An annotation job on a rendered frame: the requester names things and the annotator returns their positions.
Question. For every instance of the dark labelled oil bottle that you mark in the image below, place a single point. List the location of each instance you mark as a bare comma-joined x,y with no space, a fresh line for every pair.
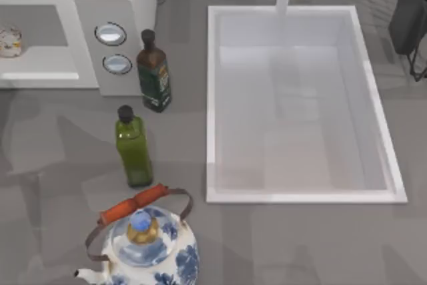
154,74

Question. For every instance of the white sink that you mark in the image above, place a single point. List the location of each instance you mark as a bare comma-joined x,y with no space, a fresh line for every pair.
293,104

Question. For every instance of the green glass bottle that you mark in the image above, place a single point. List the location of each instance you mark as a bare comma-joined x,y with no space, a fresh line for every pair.
133,151

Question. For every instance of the round microwave knob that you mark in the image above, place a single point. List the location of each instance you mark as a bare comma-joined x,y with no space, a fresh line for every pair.
116,63
110,33

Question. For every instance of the blue and white teapot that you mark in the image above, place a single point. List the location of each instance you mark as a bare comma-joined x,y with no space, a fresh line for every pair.
150,248

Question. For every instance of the pale microwave oven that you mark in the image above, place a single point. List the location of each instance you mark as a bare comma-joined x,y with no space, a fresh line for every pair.
110,4

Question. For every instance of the patterned glass cup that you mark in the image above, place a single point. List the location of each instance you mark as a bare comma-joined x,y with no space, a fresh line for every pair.
10,42

